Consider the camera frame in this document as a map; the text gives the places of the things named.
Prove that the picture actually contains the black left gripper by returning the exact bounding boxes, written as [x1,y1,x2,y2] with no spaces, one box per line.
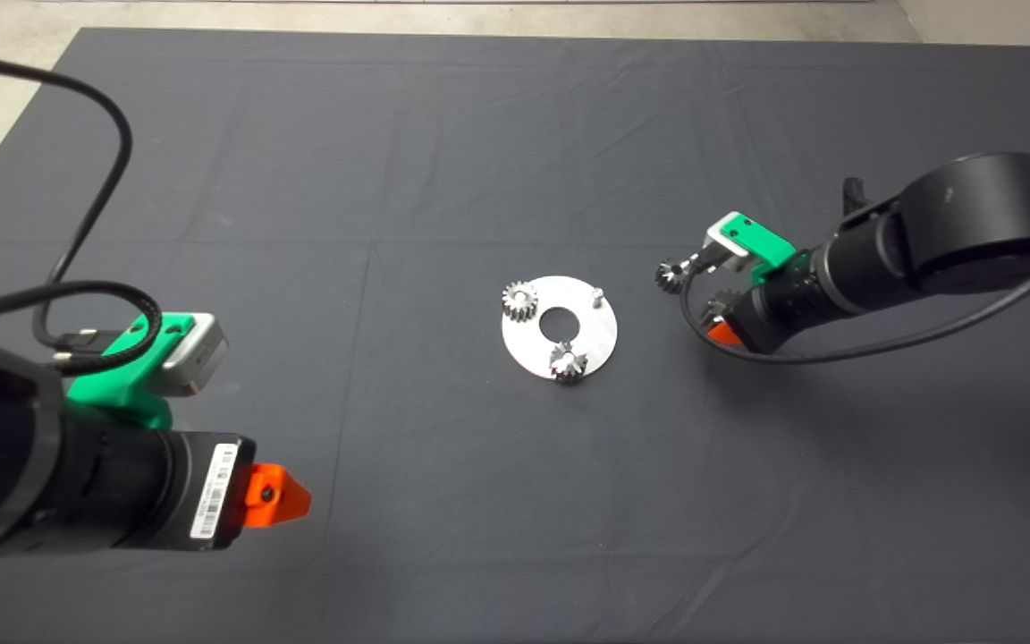
[63,416,312,551]

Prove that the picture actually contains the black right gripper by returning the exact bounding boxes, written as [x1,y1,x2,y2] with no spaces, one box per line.
[705,255,824,354]

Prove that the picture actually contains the small dark steel gear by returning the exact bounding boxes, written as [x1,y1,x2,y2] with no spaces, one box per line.
[654,258,691,295]

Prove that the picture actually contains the small shiny steel gear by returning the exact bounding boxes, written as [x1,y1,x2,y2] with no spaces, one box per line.
[548,342,589,386]

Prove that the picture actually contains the small matte steel gear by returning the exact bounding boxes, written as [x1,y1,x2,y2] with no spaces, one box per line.
[502,280,540,324]

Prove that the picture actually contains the round metal plate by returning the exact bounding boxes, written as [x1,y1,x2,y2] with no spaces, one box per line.
[502,275,620,381]

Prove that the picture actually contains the dark grey table cloth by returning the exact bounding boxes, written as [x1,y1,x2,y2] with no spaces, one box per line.
[0,27,1030,644]

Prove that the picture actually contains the right grey camera box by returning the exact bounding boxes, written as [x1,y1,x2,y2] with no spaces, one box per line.
[704,212,753,275]

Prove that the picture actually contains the grey camera box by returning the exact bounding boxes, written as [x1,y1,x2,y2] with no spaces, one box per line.
[160,313,230,397]
[704,212,753,275]

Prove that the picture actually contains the right green camera mount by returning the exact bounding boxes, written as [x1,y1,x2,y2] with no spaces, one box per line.
[719,215,809,287]

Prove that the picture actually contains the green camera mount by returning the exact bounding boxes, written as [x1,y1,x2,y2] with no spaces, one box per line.
[719,215,809,287]
[68,312,198,430]

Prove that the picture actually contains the left grey camera box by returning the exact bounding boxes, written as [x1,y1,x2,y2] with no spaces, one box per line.
[160,313,230,397]

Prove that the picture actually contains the left green camera mount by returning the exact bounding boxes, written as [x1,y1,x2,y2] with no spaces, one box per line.
[68,312,198,430]

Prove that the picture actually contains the braided black left cable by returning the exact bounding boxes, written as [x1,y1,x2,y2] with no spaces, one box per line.
[0,281,164,375]

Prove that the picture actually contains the thin black left cable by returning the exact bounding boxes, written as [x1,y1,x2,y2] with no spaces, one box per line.
[0,49,134,350]

